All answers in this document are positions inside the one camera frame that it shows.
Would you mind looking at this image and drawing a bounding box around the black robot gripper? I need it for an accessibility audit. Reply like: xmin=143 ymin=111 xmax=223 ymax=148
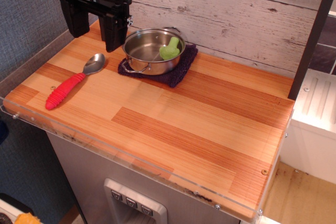
xmin=60 ymin=0 xmax=131 ymax=52

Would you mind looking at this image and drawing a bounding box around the red-handled metal spoon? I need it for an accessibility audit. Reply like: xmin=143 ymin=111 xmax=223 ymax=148
xmin=45 ymin=54 xmax=106 ymax=110

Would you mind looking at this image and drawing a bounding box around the stainless steel pot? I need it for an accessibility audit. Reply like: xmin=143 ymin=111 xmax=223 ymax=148
xmin=122 ymin=27 xmax=186 ymax=75

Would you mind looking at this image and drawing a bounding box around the green toy vegetable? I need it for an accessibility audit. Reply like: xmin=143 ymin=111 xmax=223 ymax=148
xmin=159 ymin=37 xmax=180 ymax=60

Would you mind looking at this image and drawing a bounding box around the dark purple cloth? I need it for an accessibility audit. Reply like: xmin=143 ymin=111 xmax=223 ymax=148
xmin=118 ymin=44 xmax=198 ymax=88

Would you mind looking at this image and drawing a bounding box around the silver toy fridge cabinet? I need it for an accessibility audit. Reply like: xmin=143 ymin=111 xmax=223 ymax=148
xmin=47 ymin=133 xmax=240 ymax=223

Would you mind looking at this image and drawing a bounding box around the yellow object bottom left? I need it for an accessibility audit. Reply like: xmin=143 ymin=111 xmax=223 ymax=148
xmin=14 ymin=213 xmax=41 ymax=224

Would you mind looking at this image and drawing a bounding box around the white toy sink unit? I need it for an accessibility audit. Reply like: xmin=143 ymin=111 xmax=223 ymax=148
xmin=279 ymin=10 xmax=336 ymax=185

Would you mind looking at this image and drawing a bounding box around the clear acrylic table guard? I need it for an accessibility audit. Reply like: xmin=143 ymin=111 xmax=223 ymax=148
xmin=4 ymin=93 xmax=293 ymax=223

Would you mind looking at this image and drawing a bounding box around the dark right shelf post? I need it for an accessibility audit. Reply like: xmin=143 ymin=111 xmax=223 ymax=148
xmin=288 ymin=0 xmax=333 ymax=100

